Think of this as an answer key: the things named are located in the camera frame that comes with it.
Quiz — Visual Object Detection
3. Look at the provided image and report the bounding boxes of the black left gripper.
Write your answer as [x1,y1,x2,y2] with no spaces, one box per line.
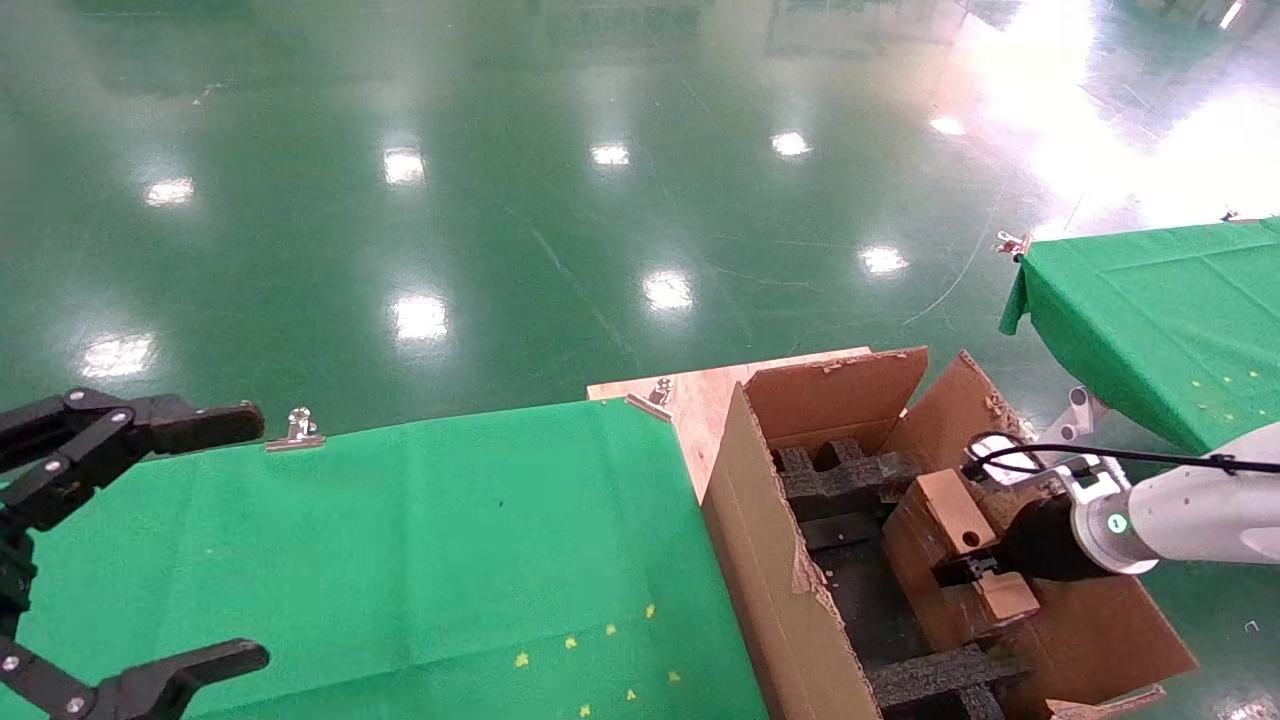
[0,388,272,720]

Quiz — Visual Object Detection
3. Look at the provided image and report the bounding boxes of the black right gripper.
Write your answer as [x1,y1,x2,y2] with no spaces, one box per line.
[932,492,1093,589]

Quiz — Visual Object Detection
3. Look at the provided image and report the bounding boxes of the small brown cardboard box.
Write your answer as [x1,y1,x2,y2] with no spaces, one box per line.
[882,468,1043,651]

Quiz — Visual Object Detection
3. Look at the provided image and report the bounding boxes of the large open brown carton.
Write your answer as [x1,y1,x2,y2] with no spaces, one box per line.
[700,345,1199,720]

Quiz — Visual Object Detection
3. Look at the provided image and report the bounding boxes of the dark grey foam bottom pad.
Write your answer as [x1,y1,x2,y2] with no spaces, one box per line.
[798,513,936,669]

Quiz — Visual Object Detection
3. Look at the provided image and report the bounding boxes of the large green table cloth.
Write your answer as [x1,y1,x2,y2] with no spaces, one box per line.
[0,398,771,720]

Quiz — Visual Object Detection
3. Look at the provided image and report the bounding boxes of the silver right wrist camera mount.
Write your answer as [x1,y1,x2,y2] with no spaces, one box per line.
[965,435,1129,508]

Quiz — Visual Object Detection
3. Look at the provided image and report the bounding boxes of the white table support bracket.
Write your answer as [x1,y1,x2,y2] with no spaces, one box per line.
[1038,385,1111,448]

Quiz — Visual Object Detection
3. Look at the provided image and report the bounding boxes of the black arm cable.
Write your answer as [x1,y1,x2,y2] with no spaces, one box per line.
[965,432,1280,483]

